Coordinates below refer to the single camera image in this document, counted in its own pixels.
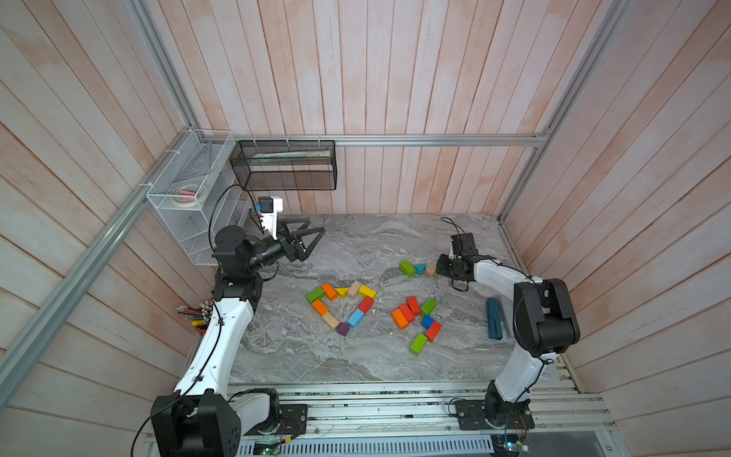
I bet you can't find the black mesh basket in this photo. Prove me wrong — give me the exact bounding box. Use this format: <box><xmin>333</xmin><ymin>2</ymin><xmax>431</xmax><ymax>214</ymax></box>
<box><xmin>230</xmin><ymin>139</ymin><xmax>338</xmax><ymax>192</ymax></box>

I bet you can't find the tape roll on shelf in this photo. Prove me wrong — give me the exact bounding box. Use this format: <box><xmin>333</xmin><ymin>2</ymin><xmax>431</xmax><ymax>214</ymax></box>
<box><xmin>171</xmin><ymin>181</ymin><xmax>207</xmax><ymax>208</ymax></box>

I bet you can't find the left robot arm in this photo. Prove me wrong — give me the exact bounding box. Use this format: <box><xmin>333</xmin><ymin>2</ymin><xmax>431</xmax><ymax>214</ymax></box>
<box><xmin>150</xmin><ymin>214</ymin><xmax>326</xmax><ymax>456</ymax></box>

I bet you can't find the purple cube block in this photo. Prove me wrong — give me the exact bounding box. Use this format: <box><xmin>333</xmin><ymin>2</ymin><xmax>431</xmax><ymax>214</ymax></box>
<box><xmin>336</xmin><ymin>322</ymin><xmax>351</xmax><ymax>337</ymax></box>

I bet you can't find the red block pair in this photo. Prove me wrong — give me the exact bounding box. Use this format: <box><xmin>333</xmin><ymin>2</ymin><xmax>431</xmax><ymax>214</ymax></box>
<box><xmin>399</xmin><ymin>304</ymin><xmax>415</xmax><ymax>323</ymax></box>
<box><xmin>407</xmin><ymin>296</ymin><xmax>421</xmax><ymax>316</ymax></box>

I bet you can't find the white wire shelf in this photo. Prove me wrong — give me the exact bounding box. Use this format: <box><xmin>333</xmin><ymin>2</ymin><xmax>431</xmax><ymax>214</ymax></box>
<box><xmin>147</xmin><ymin>129</ymin><xmax>251</xmax><ymax>267</ymax></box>

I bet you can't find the red block pair left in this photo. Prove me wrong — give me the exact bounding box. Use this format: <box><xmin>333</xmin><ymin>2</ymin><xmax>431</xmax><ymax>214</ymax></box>
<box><xmin>399</xmin><ymin>304</ymin><xmax>415</xmax><ymax>323</ymax></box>

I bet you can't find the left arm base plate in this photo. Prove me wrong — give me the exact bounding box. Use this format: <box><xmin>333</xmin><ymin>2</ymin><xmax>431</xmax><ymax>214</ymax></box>
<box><xmin>270</xmin><ymin>404</ymin><xmax>308</xmax><ymax>438</ymax></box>

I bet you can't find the light blue block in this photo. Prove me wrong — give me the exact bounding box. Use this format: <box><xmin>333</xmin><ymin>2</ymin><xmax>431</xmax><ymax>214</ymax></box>
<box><xmin>348</xmin><ymin>308</ymin><xmax>365</xmax><ymax>328</ymax></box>

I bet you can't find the red pen holder cup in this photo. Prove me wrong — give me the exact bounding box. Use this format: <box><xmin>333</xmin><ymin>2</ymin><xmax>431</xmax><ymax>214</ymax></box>
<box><xmin>192</xmin><ymin>319</ymin><xmax>209</xmax><ymax>336</ymax></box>

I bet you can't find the natural wood block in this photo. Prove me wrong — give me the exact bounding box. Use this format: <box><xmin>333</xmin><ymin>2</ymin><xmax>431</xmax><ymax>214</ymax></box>
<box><xmin>424</xmin><ymin>262</ymin><xmax>437</xmax><ymax>278</ymax></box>
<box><xmin>346</xmin><ymin>281</ymin><xmax>363</xmax><ymax>297</ymax></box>
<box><xmin>322</xmin><ymin>312</ymin><xmax>341</xmax><ymax>329</ymax></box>

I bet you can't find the yellow rectangular block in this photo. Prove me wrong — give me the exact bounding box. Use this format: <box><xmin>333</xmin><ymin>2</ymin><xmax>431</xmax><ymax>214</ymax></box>
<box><xmin>358</xmin><ymin>286</ymin><xmax>377</xmax><ymax>299</ymax></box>

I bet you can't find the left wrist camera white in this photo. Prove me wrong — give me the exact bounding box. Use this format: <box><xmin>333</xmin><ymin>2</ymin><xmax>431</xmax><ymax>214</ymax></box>
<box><xmin>255</xmin><ymin>196</ymin><xmax>284</xmax><ymax>240</ymax></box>

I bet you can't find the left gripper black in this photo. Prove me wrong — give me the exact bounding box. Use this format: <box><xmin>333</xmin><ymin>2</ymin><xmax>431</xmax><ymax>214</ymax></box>
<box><xmin>246</xmin><ymin>217</ymin><xmax>326</xmax><ymax>272</ymax></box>

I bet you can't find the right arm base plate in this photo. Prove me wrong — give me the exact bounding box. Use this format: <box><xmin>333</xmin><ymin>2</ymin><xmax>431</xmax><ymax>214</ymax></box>
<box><xmin>448</xmin><ymin>398</ymin><xmax>535</xmax><ymax>431</ymax></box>

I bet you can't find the teal stapler tool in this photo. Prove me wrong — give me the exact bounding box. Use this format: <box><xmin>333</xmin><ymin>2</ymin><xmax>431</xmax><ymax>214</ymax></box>
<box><xmin>487</xmin><ymin>297</ymin><xmax>504</xmax><ymax>341</ymax></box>

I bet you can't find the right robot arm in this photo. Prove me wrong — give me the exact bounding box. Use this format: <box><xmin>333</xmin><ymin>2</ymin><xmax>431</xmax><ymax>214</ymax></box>
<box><xmin>436</xmin><ymin>233</ymin><xmax>581</xmax><ymax>425</ymax></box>

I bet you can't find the red block pair right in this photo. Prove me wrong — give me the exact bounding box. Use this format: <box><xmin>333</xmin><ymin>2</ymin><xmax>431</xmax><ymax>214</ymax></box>
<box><xmin>407</xmin><ymin>296</ymin><xmax>421</xmax><ymax>316</ymax></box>

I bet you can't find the green block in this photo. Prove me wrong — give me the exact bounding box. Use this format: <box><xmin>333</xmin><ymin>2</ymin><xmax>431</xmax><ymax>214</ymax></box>
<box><xmin>409</xmin><ymin>333</ymin><xmax>428</xmax><ymax>355</ymax></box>
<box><xmin>421</xmin><ymin>299</ymin><xmax>438</xmax><ymax>316</ymax></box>
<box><xmin>399</xmin><ymin>260</ymin><xmax>417</xmax><ymax>278</ymax></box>
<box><xmin>306</xmin><ymin>288</ymin><xmax>326</xmax><ymax>303</ymax></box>

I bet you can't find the blue cube block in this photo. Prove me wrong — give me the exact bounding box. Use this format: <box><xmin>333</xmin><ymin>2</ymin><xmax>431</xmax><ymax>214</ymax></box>
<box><xmin>421</xmin><ymin>315</ymin><xmax>435</xmax><ymax>331</ymax></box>

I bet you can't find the orange block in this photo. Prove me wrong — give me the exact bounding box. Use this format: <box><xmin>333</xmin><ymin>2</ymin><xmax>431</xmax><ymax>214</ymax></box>
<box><xmin>311</xmin><ymin>299</ymin><xmax>329</xmax><ymax>316</ymax></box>
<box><xmin>391</xmin><ymin>310</ymin><xmax>409</xmax><ymax>331</ymax></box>
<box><xmin>322</xmin><ymin>283</ymin><xmax>339</xmax><ymax>301</ymax></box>

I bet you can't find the red block front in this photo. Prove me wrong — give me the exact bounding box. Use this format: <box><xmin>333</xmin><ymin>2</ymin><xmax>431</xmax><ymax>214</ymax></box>
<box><xmin>358</xmin><ymin>297</ymin><xmax>375</xmax><ymax>315</ymax></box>

